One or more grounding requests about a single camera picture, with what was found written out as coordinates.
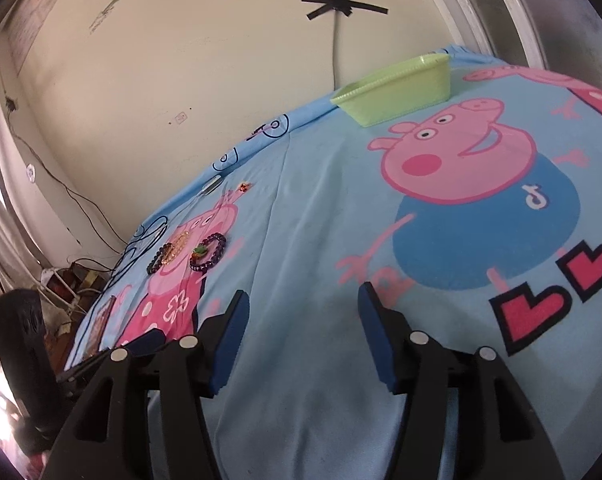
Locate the black tape cross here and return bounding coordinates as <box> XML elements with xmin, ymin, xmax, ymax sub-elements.
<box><xmin>302</xmin><ymin>0</ymin><xmax>389</xmax><ymax>22</ymax></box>

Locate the phone with picture screen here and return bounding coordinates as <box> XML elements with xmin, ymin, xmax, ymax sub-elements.
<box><xmin>83</xmin><ymin>296</ymin><xmax>116</xmax><ymax>361</ymax></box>

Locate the blue cartoon pig printed blanket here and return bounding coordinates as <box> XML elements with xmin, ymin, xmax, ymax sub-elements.
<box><xmin>63</xmin><ymin>45</ymin><xmax>602</xmax><ymax>480</ymax></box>

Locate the white framed glass door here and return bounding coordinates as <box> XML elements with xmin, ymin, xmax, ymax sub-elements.
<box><xmin>408</xmin><ymin>0</ymin><xmax>602</xmax><ymax>111</ymax></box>

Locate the dark bead bracelet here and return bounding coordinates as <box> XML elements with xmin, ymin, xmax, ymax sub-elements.
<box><xmin>146</xmin><ymin>242</ymin><xmax>174</xmax><ymax>276</ymax></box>

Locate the green plastic basin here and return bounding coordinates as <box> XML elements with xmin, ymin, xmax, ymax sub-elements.
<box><xmin>329</xmin><ymin>53</ymin><xmax>452</xmax><ymax>127</ymax></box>

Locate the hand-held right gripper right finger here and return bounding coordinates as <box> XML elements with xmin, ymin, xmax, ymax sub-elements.
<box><xmin>357</xmin><ymin>281</ymin><xmax>567</xmax><ymax>480</ymax></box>

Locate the purple bead bracelet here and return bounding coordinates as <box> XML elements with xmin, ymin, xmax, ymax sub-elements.
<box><xmin>188</xmin><ymin>232</ymin><xmax>228</xmax><ymax>275</ymax></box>

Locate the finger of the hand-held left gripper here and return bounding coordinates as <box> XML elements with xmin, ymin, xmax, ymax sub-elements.
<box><xmin>56</xmin><ymin>329</ymin><xmax>167</xmax><ymax>386</ymax></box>

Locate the thin black wall cable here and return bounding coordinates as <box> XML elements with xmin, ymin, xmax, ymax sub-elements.
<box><xmin>6</xmin><ymin>107</ymin><xmax>126</xmax><ymax>256</ymax></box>

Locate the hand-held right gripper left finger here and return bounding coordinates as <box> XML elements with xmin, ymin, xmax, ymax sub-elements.
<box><xmin>41</xmin><ymin>289</ymin><xmax>250</xmax><ymax>480</ymax></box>

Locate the white metal rack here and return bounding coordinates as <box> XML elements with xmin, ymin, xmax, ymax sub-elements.
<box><xmin>38</xmin><ymin>265</ymin><xmax>106</xmax><ymax>321</ymax></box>

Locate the grey wall cable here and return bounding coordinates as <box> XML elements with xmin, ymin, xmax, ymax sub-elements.
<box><xmin>331</xmin><ymin>7</ymin><xmax>343</xmax><ymax>90</ymax></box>

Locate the pale curtain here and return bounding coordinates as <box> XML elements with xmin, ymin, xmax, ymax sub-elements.
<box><xmin>0</xmin><ymin>55</ymin><xmax>46</xmax><ymax>286</ymax></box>

